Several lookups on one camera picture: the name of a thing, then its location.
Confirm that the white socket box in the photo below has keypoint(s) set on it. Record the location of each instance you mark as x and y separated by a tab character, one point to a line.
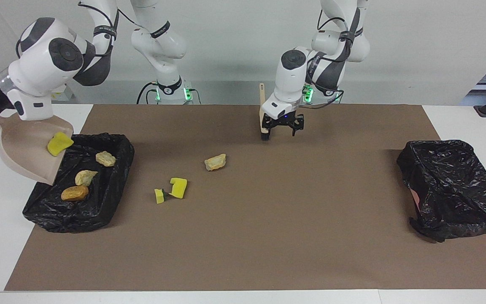
63	95

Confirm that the brown paper table mat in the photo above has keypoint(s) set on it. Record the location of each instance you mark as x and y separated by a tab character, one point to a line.
268	232

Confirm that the orange striped croissant piece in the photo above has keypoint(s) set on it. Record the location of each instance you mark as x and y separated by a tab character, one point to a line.
106	158

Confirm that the notched yellow sponge piece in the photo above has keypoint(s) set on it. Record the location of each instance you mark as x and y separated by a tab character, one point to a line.
179	189

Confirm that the beige hand brush black bristles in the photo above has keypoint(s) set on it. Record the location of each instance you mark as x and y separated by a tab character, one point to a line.
262	105

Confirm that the black-bagged bin with pink patch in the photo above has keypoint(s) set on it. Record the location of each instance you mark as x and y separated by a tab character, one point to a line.
449	185

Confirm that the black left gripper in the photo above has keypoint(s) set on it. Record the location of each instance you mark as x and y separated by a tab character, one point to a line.
284	119

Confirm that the pale ridged foam chunk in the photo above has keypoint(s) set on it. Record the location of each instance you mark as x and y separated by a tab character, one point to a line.
86	177

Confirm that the golden brown bread roll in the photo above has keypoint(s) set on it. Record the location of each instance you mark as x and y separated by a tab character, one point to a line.
74	193

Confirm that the beige blocky foam chunk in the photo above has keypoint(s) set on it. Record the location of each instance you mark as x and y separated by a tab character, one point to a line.
215	162

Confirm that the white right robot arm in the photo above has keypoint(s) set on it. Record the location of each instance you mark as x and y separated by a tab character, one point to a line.
57	50

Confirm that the small yellow green sponge piece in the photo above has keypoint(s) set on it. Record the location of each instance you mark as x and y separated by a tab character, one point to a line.
159	196

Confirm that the plain yellow sponge piece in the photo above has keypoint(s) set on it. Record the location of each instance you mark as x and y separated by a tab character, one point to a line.
59	143

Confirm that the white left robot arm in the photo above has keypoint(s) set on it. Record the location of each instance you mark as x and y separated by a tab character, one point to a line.
293	71

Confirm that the beige plastic dustpan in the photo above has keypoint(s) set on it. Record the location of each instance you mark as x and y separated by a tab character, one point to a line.
28	143

